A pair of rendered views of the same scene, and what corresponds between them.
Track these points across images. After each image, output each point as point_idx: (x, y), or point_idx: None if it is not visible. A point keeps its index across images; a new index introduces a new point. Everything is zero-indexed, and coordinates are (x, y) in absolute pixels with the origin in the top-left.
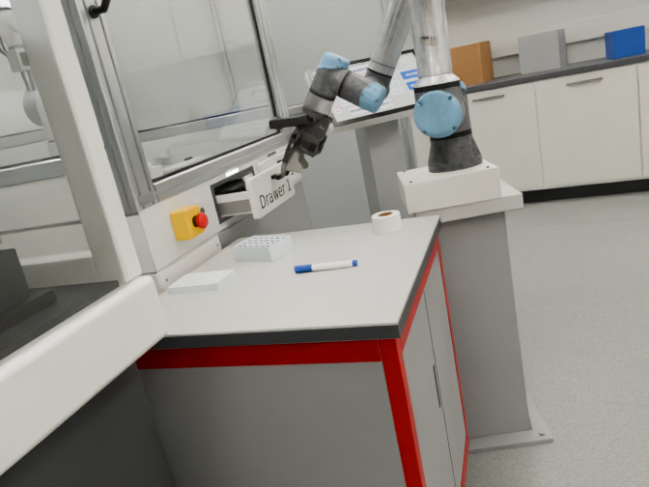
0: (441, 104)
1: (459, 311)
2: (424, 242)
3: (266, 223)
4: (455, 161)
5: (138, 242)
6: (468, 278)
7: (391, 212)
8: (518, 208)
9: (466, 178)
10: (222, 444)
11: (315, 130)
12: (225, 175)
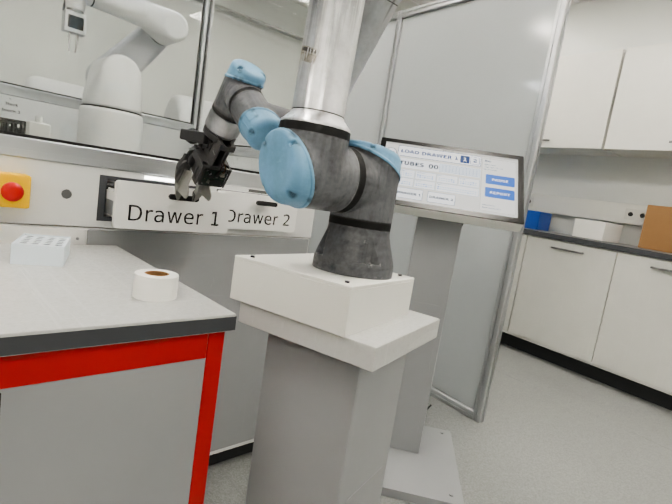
0: (282, 150)
1: (264, 472)
2: (86, 323)
3: (201, 255)
4: (328, 258)
5: None
6: (288, 434)
7: (167, 275)
8: (363, 368)
9: (307, 283)
10: None
11: (209, 154)
12: (142, 177)
